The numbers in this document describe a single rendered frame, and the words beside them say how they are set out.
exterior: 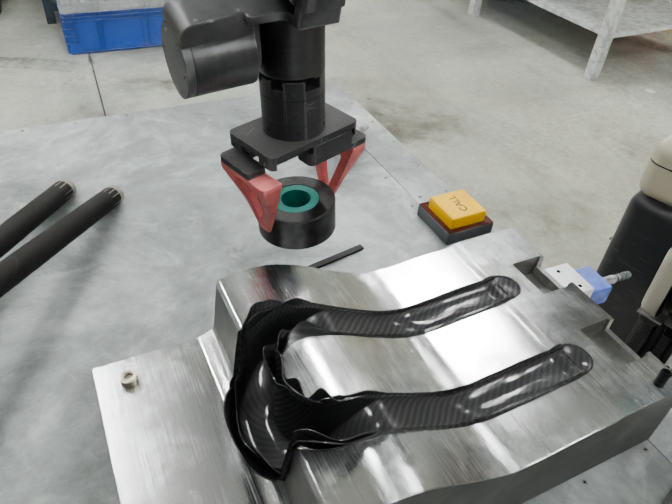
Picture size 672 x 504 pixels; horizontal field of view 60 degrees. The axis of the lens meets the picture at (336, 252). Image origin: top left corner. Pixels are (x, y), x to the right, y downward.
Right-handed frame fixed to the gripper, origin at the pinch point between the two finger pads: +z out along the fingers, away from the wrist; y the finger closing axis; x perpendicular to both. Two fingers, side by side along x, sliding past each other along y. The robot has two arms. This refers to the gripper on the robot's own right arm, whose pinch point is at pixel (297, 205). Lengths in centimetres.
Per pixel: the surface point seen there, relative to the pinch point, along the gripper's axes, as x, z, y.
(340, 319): 10.4, 5.8, 3.6
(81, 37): -283, 87, -80
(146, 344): -8.0, 16.0, 16.1
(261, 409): 11.3, 9.3, 13.9
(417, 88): -148, 106, -201
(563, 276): 18.5, 13.5, -26.2
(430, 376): 19.4, 8.5, 0.5
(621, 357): 29.6, 12.3, -18.6
